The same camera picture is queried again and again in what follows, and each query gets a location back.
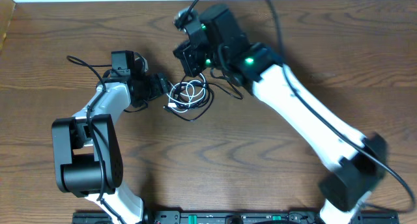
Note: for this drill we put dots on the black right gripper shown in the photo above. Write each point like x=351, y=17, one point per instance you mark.
x=186, y=53

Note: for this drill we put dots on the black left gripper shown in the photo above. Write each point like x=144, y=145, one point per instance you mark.
x=157, y=90

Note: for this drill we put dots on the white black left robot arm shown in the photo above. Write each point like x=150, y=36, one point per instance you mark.
x=87, y=157

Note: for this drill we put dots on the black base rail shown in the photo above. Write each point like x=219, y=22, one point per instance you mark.
x=298, y=217

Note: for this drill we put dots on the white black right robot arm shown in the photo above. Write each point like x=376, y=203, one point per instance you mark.
x=353, y=160

